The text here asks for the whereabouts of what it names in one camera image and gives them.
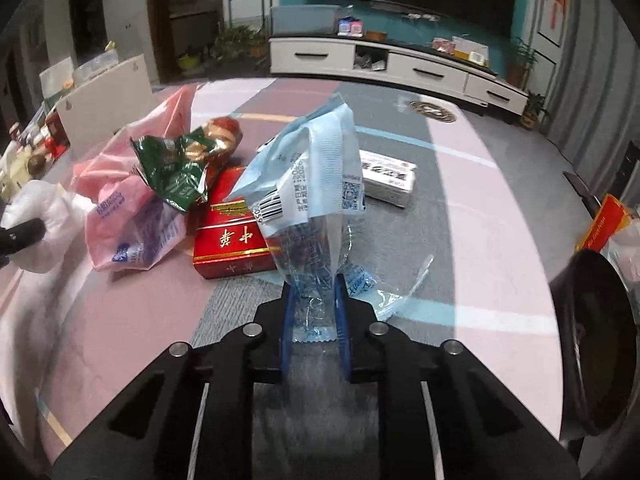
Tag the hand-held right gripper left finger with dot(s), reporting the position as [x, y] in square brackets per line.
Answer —
[287, 330]

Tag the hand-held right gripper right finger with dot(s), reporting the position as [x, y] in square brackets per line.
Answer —
[342, 330]

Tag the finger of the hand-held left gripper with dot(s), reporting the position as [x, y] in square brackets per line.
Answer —
[20, 236]

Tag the white plastic bag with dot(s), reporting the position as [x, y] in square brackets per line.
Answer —
[55, 220]

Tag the pink plastic bag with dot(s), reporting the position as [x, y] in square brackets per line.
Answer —
[115, 185]

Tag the red cigarette box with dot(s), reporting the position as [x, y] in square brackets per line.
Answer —
[225, 240]

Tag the white ointment box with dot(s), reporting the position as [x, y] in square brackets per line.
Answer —
[387, 180]

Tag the green snack wrapper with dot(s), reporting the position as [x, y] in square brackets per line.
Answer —
[170, 170]

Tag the clear blue-printed plastic bag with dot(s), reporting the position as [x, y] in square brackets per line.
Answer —
[310, 160]

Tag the black plastic bucket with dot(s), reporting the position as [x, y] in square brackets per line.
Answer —
[600, 335]

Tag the cluttered bottles and jars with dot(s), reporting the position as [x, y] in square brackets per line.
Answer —
[30, 155]

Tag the white storage box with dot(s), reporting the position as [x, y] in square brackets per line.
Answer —
[105, 105]

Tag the white television cabinet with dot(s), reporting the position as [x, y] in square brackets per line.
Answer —
[320, 57]

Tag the dark doormat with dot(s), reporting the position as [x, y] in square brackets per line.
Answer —
[577, 187]

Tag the dark wooden display cabinet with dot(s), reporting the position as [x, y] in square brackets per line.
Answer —
[190, 20]

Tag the orange shopping bag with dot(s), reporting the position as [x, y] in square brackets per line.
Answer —
[602, 220]

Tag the small potted plant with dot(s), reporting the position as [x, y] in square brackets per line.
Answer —
[532, 112]

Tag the potted plants on dark stand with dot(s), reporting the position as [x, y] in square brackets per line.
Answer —
[240, 42]

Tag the small brown box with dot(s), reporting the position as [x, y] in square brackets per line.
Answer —
[376, 36]

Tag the pale filled plastic bag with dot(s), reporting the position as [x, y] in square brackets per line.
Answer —
[627, 250]

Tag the blue and red boxes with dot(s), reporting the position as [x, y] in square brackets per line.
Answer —
[350, 27]

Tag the white desk calendar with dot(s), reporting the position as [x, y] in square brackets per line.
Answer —
[472, 50]

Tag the grey glass tank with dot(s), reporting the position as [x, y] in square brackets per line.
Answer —
[305, 20]

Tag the tall potted plant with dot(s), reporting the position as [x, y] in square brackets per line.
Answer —
[520, 70]

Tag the grey curtain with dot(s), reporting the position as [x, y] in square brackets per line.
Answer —
[595, 60]

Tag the picture frame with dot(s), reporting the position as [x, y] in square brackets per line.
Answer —
[442, 46]

